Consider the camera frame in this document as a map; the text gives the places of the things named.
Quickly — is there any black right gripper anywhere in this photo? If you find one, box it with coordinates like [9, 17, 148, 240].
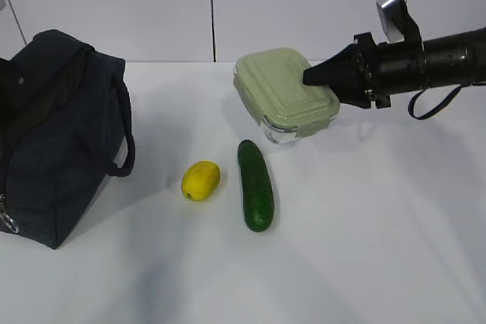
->
[303, 33, 391, 109]

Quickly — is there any glass container with green lid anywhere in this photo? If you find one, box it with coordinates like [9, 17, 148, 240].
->
[233, 48, 340, 144]

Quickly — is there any green cucumber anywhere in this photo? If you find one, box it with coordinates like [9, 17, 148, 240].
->
[237, 140, 275, 233]

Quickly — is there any yellow lemon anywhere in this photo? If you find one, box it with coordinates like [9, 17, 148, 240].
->
[181, 161, 221, 201]

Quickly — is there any dark navy fabric lunch bag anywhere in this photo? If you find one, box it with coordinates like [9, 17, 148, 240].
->
[1, 30, 136, 249]

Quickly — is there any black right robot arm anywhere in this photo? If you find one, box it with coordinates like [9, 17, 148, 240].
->
[303, 29, 485, 109]

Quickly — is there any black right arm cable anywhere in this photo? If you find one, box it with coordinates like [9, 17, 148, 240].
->
[407, 83, 467, 121]

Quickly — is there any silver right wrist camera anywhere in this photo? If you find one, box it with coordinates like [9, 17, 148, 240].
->
[376, 0, 405, 43]

